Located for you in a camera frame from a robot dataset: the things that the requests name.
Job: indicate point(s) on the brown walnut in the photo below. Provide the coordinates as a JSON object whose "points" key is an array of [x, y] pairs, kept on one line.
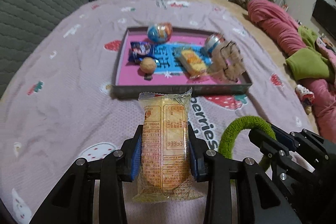
{"points": [[148, 65]]}

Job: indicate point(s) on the yellow wafer cake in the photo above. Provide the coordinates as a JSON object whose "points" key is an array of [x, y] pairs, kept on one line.
{"points": [[191, 62]]}

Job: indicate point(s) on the surprise egg toy left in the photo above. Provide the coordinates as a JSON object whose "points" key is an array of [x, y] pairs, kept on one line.
{"points": [[160, 32]]}

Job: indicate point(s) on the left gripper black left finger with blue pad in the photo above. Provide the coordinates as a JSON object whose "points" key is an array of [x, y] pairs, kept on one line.
{"points": [[71, 199]]}

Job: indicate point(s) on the black television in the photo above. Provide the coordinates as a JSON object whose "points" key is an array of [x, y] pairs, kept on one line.
{"points": [[325, 14]]}

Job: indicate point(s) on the green fleece garment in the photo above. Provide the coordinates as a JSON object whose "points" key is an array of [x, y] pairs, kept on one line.
{"points": [[314, 61]]}

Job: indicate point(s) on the blue oreo cookie packet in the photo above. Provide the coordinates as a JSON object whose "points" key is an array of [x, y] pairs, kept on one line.
{"points": [[139, 51]]}

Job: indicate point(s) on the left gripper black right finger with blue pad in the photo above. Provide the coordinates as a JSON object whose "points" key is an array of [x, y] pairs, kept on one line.
{"points": [[258, 200]]}

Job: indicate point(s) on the orange-back wafer cake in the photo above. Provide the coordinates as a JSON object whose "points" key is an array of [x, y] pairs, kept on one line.
{"points": [[165, 173]]}

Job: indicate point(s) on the pink quilt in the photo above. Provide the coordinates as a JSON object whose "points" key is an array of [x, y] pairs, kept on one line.
{"points": [[283, 29]]}

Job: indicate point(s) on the surprise egg toy right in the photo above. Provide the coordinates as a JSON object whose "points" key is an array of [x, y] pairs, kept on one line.
{"points": [[212, 41]]}

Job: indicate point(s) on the surprise egg toy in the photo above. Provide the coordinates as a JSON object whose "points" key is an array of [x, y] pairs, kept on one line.
{"points": [[160, 32], [212, 41]]}

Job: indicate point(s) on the green fuzzy hair scrunchie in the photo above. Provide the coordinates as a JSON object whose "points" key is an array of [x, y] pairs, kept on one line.
{"points": [[230, 134]]}

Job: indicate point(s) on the beige spotted hair scrunchie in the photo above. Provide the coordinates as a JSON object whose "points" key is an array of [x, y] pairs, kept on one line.
{"points": [[227, 63]]}

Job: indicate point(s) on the pink strawberry print blanket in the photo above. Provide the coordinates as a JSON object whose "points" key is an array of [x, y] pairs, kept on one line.
{"points": [[58, 106]]}

